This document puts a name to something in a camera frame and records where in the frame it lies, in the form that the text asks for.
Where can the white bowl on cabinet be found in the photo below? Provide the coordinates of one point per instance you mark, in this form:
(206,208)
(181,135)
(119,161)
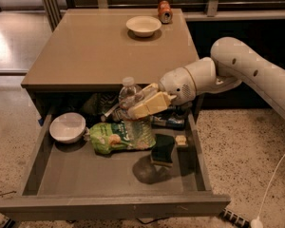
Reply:
(143,26)

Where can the clear plastic water bottle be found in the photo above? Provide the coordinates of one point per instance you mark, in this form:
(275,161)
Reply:
(138,127)

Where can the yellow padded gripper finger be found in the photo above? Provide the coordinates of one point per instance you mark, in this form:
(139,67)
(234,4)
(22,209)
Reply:
(149,91)
(155,104)

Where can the grey open top drawer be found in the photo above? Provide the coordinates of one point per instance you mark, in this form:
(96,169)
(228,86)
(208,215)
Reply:
(72,182)

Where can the green scrubbing sponge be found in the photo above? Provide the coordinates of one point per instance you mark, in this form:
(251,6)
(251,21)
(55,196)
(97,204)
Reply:
(161,152)

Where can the white plug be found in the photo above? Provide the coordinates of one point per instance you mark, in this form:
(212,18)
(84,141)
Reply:
(256,223)

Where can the blue silver can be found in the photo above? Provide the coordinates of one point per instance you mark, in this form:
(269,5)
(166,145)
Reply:
(167,120)

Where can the black power strip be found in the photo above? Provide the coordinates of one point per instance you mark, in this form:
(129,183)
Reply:
(234,218)

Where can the green snack bag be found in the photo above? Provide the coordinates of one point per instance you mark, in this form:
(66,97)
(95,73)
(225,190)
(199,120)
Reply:
(123,136)

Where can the dark green chip bag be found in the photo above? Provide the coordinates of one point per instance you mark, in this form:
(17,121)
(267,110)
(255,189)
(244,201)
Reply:
(99,103)

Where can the orange soda can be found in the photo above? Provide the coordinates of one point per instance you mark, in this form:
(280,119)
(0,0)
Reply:
(165,13)

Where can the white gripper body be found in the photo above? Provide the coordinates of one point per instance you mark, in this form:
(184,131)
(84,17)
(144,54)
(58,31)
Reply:
(177,84)

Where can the small beige square item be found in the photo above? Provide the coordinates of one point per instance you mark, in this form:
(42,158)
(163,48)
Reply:
(181,140)

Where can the white bowl in drawer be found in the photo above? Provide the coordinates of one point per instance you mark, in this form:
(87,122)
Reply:
(68,128)

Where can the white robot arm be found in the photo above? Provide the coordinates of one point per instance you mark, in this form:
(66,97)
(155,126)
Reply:
(230,63)

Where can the grey cabinet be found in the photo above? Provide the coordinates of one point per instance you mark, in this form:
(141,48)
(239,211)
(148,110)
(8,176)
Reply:
(93,50)

